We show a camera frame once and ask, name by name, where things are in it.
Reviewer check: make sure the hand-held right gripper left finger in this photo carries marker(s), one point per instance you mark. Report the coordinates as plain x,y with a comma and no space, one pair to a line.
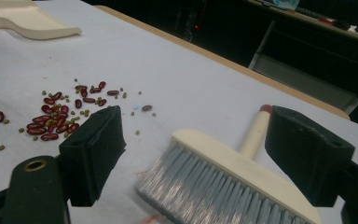
93,149

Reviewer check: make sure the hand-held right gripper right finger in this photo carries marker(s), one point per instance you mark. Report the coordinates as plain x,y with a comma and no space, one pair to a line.
304,155

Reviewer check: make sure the cream brush with grey bristles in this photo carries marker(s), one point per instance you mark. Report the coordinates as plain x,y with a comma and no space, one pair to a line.
230,155

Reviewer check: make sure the scattered red kidney beans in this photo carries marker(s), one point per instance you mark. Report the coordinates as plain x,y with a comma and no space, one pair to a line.
36,131

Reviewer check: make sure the grey metal desk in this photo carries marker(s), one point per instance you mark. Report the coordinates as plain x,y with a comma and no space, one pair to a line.
292,77

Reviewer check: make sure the scattered green mung beans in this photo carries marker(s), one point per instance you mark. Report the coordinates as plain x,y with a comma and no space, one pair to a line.
1,147

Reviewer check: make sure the small black device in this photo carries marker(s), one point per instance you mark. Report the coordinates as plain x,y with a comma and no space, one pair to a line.
341,25

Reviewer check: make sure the small red object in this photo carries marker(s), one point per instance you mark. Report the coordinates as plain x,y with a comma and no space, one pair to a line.
324,20

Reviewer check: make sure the cream plastic dustpan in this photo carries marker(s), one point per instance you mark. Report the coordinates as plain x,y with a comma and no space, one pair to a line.
28,18

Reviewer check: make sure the light blue cloth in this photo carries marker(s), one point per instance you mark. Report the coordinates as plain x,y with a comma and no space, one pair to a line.
286,3

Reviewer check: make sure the dark machine with red light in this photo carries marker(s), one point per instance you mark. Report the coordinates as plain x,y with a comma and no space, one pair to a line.
192,28

